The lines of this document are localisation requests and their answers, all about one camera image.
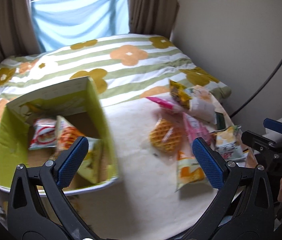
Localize dark green small packet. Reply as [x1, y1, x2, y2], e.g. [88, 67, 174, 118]
[214, 112, 227, 130]

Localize floral striped quilt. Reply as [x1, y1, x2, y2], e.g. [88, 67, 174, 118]
[0, 34, 232, 153]

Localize light pink snack packet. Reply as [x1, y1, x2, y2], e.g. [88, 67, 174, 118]
[182, 112, 212, 145]

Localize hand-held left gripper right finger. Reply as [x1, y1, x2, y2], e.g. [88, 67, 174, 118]
[178, 137, 275, 240]

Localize black cable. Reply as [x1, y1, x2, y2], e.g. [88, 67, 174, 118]
[231, 47, 282, 118]

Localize green cardboard box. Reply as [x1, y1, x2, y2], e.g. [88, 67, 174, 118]
[0, 76, 119, 197]

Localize orange striped snack packet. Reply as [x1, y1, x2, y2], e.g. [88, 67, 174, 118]
[53, 116, 86, 155]

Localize light blue hanging cloth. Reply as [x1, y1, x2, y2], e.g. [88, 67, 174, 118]
[30, 0, 129, 52]

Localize brown curtain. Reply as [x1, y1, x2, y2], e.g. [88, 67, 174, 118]
[0, 0, 43, 57]
[127, 0, 180, 37]

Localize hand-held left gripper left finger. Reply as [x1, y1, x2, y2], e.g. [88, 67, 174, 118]
[7, 135, 99, 240]

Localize orange white snack packet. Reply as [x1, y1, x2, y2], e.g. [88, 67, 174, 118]
[175, 150, 212, 193]

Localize red white snack packet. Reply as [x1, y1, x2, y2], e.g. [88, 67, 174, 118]
[28, 118, 58, 150]

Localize pale green snack packet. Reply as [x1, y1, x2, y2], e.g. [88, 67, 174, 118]
[77, 137, 104, 184]

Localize yellow green snack packet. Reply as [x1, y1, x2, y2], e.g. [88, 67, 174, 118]
[169, 79, 194, 109]

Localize plain white snack packet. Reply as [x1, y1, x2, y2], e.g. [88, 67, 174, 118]
[188, 87, 216, 123]

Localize yellow chip snack packet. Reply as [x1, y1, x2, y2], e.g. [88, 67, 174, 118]
[212, 126, 246, 162]

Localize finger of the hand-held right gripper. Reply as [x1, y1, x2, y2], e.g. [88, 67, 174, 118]
[241, 130, 282, 157]
[263, 118, 282, 143]

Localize clear waffle packet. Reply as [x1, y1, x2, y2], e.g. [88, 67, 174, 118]
[143, 117, 181, 155]

